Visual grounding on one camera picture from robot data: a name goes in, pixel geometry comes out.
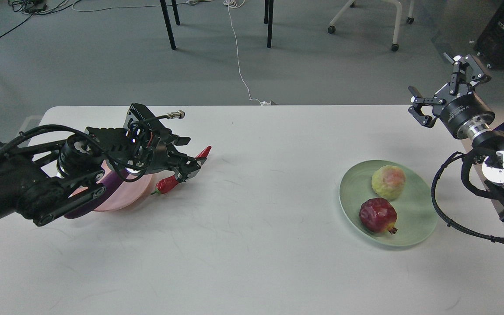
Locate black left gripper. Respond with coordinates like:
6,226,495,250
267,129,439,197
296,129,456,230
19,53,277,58
123,136,202,183

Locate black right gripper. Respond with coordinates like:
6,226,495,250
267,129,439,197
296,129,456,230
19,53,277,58
408,53,496,140

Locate red chili pepper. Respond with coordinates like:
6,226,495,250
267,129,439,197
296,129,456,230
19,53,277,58
151,146,212,195

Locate purple eggplant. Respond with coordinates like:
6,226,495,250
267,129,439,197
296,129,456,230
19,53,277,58
64,172,123,219

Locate green-pink peach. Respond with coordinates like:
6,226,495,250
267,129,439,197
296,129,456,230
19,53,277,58
371,165,406,200

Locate red pomegranate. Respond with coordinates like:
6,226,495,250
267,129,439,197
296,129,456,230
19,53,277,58
359,197,398,235

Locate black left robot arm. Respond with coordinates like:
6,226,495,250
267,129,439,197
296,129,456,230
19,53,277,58
0,103,211,227

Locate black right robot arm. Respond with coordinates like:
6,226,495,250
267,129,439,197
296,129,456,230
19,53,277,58
408,52,504,245

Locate pink plate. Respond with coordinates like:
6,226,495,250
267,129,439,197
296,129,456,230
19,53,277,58
94,169,153,212

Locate white rolling chair base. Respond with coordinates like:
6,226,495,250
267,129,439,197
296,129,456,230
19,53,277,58
326,0,417,53

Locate green plate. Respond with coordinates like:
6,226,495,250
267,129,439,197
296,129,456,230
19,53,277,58
339,160,438,249

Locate black table legs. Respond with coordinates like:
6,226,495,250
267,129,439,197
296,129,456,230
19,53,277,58
159,0,275,50

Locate white floor cable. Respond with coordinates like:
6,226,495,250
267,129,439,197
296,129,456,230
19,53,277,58
223,0,271,106

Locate black floor cables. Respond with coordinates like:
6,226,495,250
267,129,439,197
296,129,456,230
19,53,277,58
0,0,217,52

